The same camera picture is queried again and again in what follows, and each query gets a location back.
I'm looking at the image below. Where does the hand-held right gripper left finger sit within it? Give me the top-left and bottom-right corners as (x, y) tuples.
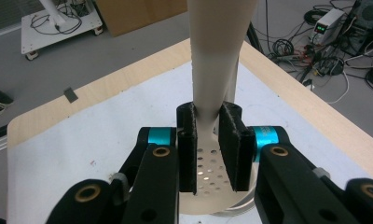
(147, 102), (198, 195)

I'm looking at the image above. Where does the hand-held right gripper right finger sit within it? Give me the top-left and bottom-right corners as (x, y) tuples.
(219, 101), (281, 192)

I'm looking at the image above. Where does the wooden slotted spoon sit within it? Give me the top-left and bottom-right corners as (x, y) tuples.
(178, 0), (259, 217)

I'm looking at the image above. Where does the white grid paper mat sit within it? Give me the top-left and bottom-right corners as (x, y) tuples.
(7, 60), (373, 224)

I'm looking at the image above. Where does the grey tape strip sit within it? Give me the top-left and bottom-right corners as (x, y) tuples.
(62, 87), (79, 104)

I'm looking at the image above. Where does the wooden cabinet panel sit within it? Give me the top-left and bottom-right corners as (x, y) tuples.
(95, 0), (189, 37)

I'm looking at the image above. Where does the white power supply box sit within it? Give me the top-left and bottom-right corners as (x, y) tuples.
(312, 8), (346, 45)

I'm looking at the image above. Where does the white wheeled platform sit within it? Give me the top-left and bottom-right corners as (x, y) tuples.
(21, 0), (104, 62)

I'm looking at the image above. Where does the black computer tower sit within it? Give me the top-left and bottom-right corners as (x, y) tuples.
(345, 0), (373, 58)

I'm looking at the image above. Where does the white cable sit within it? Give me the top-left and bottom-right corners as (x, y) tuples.
(326, 69), (351, 105)

